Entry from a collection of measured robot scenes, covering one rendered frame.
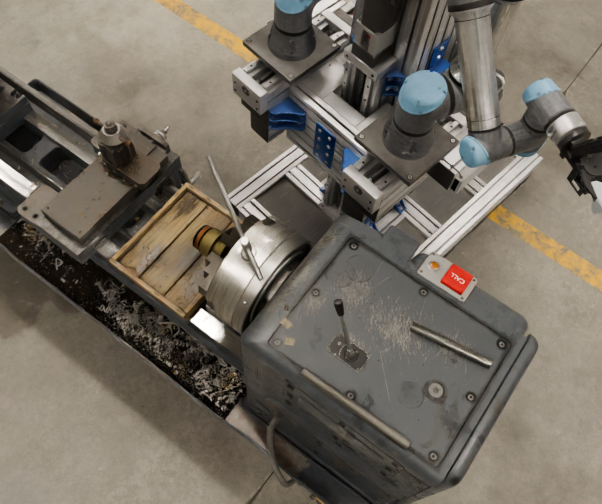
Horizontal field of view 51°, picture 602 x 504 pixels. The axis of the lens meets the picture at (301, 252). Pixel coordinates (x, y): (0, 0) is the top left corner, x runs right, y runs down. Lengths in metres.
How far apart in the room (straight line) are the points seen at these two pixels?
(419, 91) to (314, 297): 0.61
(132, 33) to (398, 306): 2.69
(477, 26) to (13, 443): 2.30
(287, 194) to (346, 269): 1.35
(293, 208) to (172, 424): 1.06
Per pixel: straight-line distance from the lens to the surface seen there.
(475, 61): 1.47
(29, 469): 2.83
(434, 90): 1.72
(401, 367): 1.48
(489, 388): 1.53
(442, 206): 2.95
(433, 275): 1.58
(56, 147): 2.34
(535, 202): 3.37
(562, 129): 1.49
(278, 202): 2.84
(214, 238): 1.73
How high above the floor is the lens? 2.65
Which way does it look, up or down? 64 degrees down
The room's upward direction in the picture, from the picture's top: 6 degrees clockwise
